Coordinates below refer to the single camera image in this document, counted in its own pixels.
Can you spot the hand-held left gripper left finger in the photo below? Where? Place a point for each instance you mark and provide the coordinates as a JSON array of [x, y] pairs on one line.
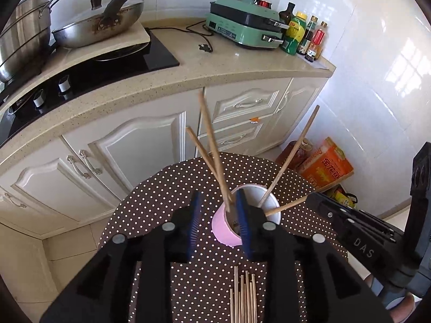
[[195, 222]]

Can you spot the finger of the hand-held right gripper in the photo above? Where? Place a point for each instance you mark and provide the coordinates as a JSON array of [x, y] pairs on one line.
[[380, 228], [336, 217]]

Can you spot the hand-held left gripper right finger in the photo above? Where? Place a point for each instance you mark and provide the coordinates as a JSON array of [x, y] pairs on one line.
[[242, 222]]

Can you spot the pink cylindrical cup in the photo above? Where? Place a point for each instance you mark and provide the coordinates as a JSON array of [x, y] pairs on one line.
[[222, 228]]

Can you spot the wooden chopstick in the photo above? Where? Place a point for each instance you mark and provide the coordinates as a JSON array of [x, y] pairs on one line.
[[289, 205], [210, 131], [296, 148], [198, 144]]

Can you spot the row of wooden chopsticks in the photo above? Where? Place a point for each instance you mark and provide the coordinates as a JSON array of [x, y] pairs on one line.
[[244, 296]]

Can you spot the person's right hand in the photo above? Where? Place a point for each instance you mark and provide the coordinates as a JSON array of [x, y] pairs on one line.
[[404, 311]]

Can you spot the brown polka-dot tablecloth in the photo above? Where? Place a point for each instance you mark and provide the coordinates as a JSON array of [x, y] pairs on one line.
[[151, 208]]

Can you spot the orange rice bag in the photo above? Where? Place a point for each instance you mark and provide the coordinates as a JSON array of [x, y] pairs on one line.
[[328, 165]]

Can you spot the large cooking oil jug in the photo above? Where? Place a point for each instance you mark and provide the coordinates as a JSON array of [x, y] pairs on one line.
[[296, 154]]

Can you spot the white kitchen base cabinets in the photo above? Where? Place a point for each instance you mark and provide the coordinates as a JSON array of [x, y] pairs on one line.
[[134, 148]]

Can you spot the beige stone countertop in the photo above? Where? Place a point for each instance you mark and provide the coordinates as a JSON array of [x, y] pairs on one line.
[[202, 74]]

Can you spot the small dark bottle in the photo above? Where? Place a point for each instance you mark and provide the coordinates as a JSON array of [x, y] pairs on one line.
[[310, 55]]

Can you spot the black glass stove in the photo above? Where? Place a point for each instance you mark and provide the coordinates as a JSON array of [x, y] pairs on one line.
[[158, 60]]

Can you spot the small orange-label bottle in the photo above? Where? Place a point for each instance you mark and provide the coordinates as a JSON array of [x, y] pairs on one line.
[[317, 52]]

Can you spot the red-label sauce bottle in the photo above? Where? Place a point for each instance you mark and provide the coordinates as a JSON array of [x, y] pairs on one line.
[[320, 38]]

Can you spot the dark soy sauce bottle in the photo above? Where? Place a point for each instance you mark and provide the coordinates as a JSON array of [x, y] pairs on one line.
[[309, 35]]

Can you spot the shallow steel pan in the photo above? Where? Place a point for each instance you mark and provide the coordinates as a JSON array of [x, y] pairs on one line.
[[118, 53]]

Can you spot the green and yellow bottle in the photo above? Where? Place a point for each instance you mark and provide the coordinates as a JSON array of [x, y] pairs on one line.
[[294, 33]]

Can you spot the green electric cooker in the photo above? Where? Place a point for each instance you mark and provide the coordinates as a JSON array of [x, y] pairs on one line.
[[235, 20]]

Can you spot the dark olive oil bottle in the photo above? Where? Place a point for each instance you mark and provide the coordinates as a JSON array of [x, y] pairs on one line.
[[288, 14]]

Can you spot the steel steamer pot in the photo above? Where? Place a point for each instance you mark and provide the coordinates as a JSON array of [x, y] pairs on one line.
[[23, 33]]

